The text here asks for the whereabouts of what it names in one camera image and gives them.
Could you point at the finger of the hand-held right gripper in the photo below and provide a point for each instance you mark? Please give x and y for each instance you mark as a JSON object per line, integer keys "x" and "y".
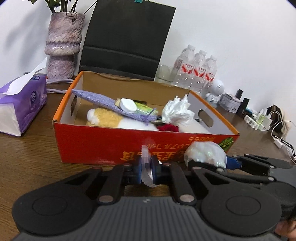
{"x": 242, "y": 176}
{"x": 233, "y": 162}

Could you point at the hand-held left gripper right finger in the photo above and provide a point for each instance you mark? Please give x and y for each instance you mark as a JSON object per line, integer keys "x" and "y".
{"x": 155, "y": 172}

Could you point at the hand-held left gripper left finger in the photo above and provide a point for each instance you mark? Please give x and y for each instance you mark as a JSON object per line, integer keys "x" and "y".
{"x": 139, "y": 170}

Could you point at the clear plastic wrapper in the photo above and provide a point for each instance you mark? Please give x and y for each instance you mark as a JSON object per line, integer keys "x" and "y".
{"x": 146, "y": 157}

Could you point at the clear plastic bag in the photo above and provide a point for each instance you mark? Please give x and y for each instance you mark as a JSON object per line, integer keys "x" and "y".
{"x": 203, "y": 153}

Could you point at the orange cardboard box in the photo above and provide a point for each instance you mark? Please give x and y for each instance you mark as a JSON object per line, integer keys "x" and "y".
{"x": 97, "y": 146}

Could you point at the purple knitted cloth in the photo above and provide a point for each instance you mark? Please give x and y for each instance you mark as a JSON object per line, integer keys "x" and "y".
{"x": 101, "y": 99}

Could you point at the person's right hand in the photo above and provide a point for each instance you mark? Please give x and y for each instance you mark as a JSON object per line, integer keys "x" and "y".
{"x": 286, "y": 229}

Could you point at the dark red fabric item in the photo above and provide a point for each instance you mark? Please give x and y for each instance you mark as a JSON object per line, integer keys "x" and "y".
{"x": 167, "y": 128}

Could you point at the white charger plug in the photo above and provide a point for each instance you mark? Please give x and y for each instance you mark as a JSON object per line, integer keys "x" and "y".
{"x": 268, "y": 121}

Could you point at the black cosmetic bottle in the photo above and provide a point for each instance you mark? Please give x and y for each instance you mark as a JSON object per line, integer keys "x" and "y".
{"x": 244, "y": 106}

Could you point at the small grey tin box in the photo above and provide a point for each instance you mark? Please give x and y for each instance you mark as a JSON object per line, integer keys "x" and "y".
{"x": 230, "y": 104}

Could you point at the green packet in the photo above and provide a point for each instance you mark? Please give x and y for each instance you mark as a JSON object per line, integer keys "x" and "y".
{"x": 143, "y": 107}

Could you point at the yellow white plush toy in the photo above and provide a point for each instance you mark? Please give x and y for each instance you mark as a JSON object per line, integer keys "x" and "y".
{"x": 104, "y": 118}

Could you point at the crumpled white paper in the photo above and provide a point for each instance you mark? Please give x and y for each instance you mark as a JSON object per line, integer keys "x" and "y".
{"x": 178, "y": 111}

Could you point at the white lidded jar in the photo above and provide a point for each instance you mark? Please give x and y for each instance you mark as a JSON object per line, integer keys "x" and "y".
{"x": 128, "y": 104}

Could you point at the brown pouch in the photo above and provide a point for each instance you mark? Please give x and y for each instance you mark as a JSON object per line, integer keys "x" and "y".
{"x": 277, "y": 111}

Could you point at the white astronaut figure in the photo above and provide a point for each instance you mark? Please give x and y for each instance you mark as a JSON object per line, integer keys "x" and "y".
{"x": 217, "y": 89}

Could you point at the clear water bottle red label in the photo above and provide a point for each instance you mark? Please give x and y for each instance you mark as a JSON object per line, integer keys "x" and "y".
{"x": 211, "y": 71}
{"x": 200, "y": 71}
{"x": 185, "y": 69}

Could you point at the clear glass cup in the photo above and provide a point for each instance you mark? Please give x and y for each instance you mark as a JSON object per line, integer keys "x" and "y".
{"x": 164, "y": 73}

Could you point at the purple tissue pack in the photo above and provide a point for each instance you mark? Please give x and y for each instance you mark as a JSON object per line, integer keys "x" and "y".
{"x": 23, "y": 104}

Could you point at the black paper bag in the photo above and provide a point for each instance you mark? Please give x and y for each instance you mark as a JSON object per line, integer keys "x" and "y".
{"x": 129, "y": 34}

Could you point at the purple mottled ceramic vase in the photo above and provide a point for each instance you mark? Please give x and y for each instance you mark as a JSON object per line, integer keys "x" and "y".
{"x": 63, "y": 46}

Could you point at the dried rose bouquet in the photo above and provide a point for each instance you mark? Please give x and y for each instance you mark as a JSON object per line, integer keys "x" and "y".
{"x": 62, "y": 4}

